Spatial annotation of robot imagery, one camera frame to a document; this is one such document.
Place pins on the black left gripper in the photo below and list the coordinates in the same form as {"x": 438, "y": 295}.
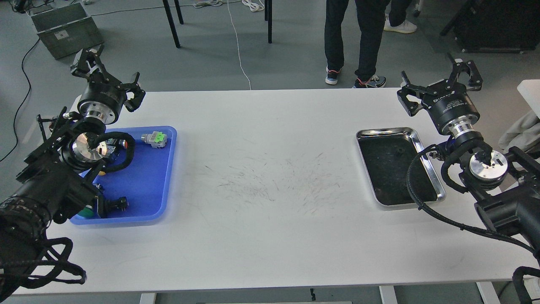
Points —
{"x": 99, "y": 100}

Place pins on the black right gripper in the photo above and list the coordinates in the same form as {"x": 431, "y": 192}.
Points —
{"x": 453, "y": 110}

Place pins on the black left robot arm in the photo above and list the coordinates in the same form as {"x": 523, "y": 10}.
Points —
{"x": 57, "y": 182}

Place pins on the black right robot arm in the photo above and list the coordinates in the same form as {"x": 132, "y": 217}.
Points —
{"x": 504, "y": 185}

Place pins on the grey green connector part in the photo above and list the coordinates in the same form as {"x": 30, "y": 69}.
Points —
{"x": 156, "y": 139}

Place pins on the grey storage crate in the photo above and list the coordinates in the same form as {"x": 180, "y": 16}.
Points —
{"x": 66, "y": 30}

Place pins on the black equipment case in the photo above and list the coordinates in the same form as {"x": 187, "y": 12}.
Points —
{"x": 496, "y": 26}

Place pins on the white sneaker person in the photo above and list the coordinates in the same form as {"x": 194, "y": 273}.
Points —
{"x": 395, "y": 20}

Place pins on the steel metal tray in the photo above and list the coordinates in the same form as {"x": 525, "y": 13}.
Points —
{"x": 387, "y": 154}

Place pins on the grey cloth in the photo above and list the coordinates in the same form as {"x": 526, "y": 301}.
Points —
{"x": 523, "y": 134}

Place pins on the black table leg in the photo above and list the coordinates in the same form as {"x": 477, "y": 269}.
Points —
{"x": 170, "y": 20}
{"x": 269, "y": 19}

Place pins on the blue plastic tray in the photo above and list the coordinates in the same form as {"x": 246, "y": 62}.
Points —
{"x": 145, "y": 183}

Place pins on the black table leg right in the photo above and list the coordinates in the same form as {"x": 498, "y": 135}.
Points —
{"x": 269, "y": 19}

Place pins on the black selector switch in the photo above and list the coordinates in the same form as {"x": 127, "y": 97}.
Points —
{"x": 106, "y": 207}

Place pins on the green push button switch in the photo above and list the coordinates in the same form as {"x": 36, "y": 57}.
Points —
{"x": 87, "y": 212}

